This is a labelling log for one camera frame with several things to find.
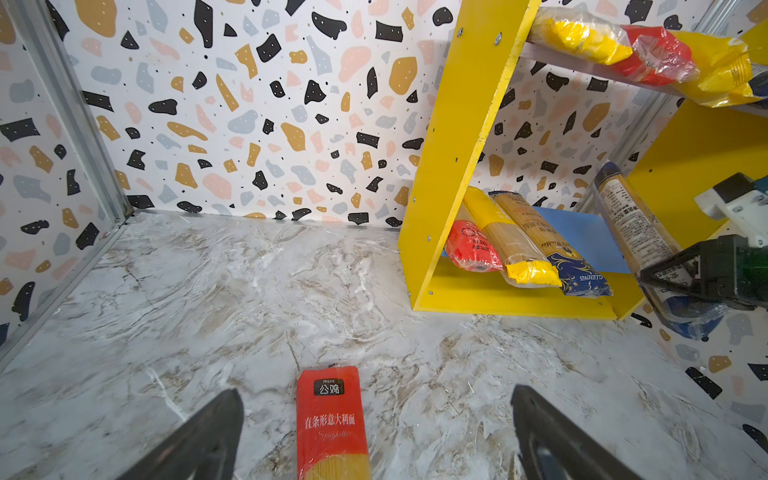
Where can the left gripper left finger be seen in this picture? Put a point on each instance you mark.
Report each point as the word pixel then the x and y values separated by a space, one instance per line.
pixel 204 447

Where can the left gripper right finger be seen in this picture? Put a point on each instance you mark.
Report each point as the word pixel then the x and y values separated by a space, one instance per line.
pixel 554 447

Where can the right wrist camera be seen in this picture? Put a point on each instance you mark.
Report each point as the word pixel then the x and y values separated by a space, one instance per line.
pixel 741 200

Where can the blue gold spaghetti bag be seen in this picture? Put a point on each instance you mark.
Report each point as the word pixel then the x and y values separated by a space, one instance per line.
pixel 578 278
pixel 644 242

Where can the yellow label spaghetti bag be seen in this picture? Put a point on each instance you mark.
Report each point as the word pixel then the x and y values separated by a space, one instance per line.
pixel 581 35

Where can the red spaghetti bag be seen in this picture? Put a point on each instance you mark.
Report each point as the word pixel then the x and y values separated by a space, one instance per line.
pixel 331 437
pixel 658 58
pixel 470 250

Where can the yellow shelf with coloured boards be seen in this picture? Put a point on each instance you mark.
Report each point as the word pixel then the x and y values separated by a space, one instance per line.
pixel 495 126

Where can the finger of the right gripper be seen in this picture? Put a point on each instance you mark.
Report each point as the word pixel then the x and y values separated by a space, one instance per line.
pixel 679 274

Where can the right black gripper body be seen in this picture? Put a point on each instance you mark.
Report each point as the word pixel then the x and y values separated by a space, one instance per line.
pixel 732 271

